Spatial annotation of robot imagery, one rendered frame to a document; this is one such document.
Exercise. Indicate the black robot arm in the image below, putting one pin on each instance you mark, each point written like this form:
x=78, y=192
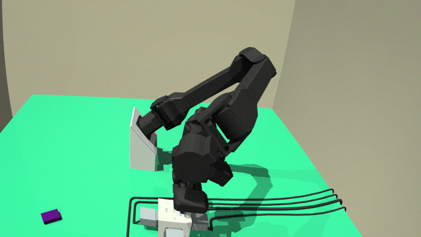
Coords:
x=201, y=152

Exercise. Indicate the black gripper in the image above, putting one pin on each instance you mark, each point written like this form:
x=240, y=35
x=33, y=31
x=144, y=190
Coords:
x=189, y=197

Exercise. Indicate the purple rectangular block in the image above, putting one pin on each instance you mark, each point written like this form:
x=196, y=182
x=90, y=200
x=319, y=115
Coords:
x=50, y=216

